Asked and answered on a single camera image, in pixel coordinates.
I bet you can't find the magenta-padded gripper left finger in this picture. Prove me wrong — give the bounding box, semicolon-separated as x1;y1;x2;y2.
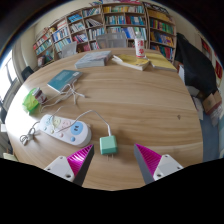
43;143;96;187

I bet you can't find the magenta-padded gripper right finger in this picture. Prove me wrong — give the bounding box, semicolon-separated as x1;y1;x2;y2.
133;143;184;186

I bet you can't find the green charger block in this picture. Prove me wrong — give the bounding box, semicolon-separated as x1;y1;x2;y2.
99;134;119;160

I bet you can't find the white power strip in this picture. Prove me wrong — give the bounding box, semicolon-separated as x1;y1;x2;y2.
38;114;93;148

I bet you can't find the small jar with red label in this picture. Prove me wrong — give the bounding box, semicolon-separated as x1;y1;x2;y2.
34;87;48;104

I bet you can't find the green plastic bag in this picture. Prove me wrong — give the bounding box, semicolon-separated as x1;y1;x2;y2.
22;87;40;114

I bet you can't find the teal book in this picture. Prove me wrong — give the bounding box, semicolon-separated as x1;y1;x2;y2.
46;69;84;94

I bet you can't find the cardboard box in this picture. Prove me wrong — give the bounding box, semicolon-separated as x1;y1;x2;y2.
202;90;224;116

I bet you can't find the yellow folder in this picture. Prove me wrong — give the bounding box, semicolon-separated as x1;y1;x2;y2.
146;52;178;73

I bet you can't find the open yellow book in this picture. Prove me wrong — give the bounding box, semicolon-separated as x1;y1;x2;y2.
111;53;151;72

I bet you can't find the dark jacket on chair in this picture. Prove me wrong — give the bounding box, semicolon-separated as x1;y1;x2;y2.
173;32;218;99

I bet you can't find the grey book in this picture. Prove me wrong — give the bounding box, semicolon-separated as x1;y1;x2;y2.
74;50;113;70

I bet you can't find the black office chair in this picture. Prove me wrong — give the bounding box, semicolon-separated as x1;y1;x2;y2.
20;65;35;82

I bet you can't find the window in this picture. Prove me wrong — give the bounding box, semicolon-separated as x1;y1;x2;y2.
0;58;18;101

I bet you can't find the grey mesh chair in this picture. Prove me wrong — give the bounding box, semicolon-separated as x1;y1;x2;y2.
60;40;78;59
96;31;128;50

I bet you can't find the white bottle with red label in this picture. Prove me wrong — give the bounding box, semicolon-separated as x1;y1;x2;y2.
134;30;147;59

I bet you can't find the wooden bookshelf unit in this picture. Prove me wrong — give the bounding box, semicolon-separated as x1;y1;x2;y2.
32;0;177;68

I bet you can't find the thin white charger cable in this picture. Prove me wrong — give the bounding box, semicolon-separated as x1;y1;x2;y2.
39;83;113;138

